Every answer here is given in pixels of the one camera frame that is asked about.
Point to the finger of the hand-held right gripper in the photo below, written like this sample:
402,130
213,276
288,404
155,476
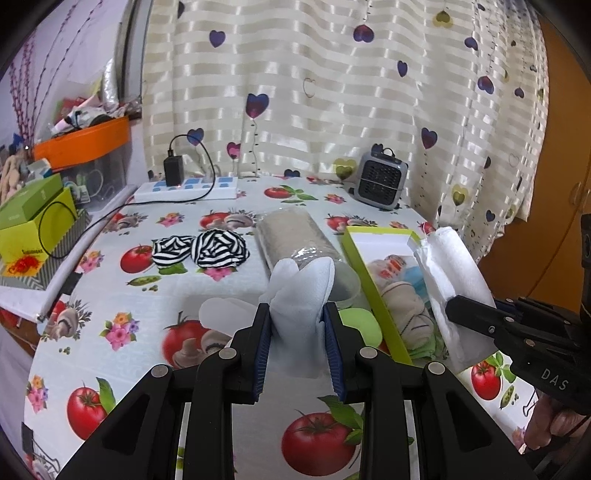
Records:
475,314
508,305

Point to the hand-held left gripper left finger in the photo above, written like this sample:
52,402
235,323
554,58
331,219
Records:
262,350

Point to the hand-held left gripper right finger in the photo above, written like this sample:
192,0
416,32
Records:
333,355

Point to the white cloth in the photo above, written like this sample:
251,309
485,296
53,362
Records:
457,286

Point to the light green sock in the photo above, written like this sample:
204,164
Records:
364,327
421,351

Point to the blue sock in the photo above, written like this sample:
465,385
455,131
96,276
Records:
415,279

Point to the lime green shallow box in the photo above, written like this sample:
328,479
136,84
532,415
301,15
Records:
360,258

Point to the person's right hand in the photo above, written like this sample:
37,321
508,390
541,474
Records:
549,422

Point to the pale grey sock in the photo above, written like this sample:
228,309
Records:
406,314

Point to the wooden cabinet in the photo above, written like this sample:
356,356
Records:
531,230

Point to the white sock with orange print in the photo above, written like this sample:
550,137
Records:
388,270

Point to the black white striped sock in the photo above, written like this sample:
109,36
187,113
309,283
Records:
219,249
171,251

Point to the clear plastic container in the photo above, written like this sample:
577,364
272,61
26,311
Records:
295,235

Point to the fruit print tablecloth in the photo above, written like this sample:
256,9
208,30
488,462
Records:
138,300

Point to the grey mini heater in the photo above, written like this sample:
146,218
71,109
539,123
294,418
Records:
381,180

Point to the white power strip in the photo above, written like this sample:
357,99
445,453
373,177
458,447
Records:
217,189

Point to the black charger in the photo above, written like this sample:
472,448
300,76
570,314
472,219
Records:
174,170

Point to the yellow-green gift boxes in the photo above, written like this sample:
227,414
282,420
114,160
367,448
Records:
51,272

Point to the black binder clip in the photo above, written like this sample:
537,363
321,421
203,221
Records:
27,438

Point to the lime yellow box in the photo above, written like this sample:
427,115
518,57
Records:
23,242

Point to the striped curtain with hearts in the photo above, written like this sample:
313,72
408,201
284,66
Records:
323,92

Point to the storage box with orange lid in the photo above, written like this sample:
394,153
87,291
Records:
87,141

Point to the dark green carton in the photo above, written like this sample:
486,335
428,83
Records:
27,203

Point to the beige doll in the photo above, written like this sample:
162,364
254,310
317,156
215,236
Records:
11,175

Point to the silver foil roll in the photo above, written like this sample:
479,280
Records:
110,83

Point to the pink beaded branches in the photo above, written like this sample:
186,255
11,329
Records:
23,106

